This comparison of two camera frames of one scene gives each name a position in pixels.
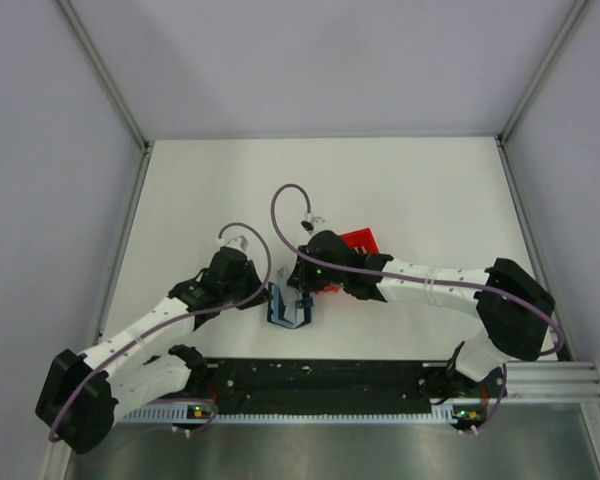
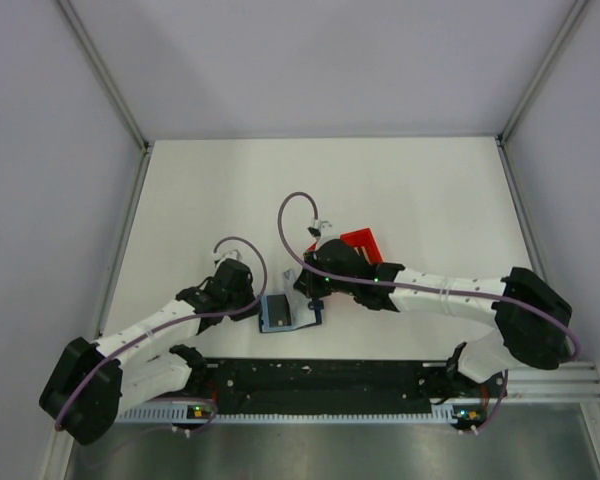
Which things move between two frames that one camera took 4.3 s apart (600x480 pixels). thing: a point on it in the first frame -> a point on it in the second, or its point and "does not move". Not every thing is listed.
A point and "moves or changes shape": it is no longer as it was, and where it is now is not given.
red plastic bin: x=364 y=241 does not move
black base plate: x=334 y=383 does not move
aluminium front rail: x=553 y=380 does not move
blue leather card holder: x=276 y=309 moves or changes shape
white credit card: x=283 y=274 -> x=299 y=305
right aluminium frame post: x=578 y=6 does not move
